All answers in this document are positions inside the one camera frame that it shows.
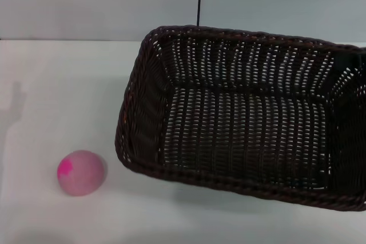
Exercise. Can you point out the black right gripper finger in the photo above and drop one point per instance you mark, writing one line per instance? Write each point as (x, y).
(347, 59)

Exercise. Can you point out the black woven plastic basket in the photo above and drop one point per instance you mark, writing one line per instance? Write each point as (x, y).
(228, 141)

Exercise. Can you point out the pink toy peach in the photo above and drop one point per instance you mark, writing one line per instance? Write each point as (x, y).
(84, 175)

